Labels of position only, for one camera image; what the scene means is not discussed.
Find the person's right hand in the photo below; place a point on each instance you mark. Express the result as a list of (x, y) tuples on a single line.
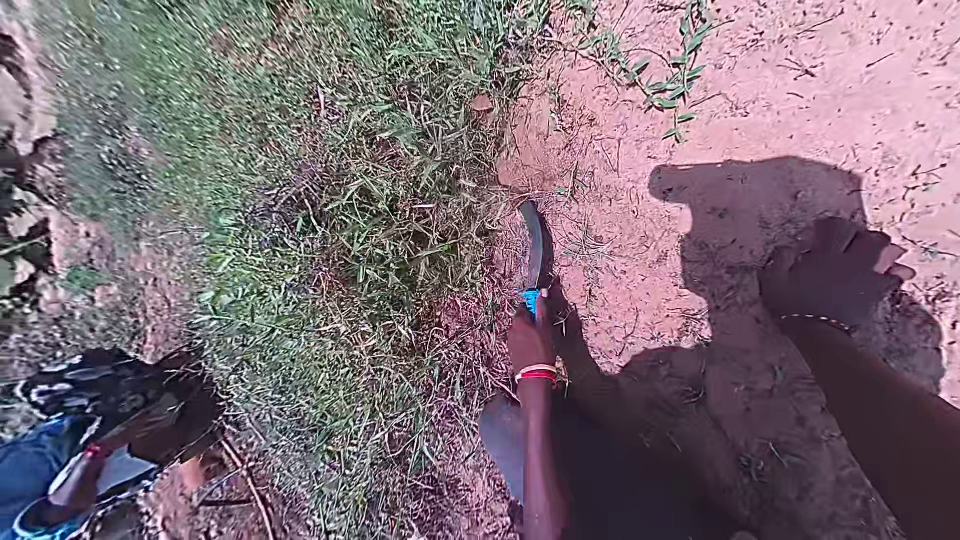
[(821, 277)]

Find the person's left hand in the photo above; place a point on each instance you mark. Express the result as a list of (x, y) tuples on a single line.
[(531, 347)]

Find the person's left thumb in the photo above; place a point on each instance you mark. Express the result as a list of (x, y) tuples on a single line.
[(543, 309)]

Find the person's left fingers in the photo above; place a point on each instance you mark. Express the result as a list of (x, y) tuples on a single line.
[(520, 315)]

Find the person's right fingers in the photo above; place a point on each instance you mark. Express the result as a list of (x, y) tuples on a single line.
[(882, 256)]

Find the person's right forearm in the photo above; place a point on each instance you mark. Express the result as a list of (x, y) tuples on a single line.
[(881, 420)]

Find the person's left forearm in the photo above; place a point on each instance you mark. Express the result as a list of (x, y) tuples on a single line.
[(540, 450)]

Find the patch of green grass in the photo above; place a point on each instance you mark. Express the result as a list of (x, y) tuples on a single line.
[(352, 225)]

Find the brown dry leaf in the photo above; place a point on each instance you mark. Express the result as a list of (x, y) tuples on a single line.
[(482, 103)]

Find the green leafy vine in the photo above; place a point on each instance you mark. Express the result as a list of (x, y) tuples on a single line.
[(673, 88)]

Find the thin brown stick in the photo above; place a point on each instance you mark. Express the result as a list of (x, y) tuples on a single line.
[(245, 474)]

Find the black patterned cloth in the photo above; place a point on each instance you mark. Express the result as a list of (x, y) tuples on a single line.
[(90, 386)]

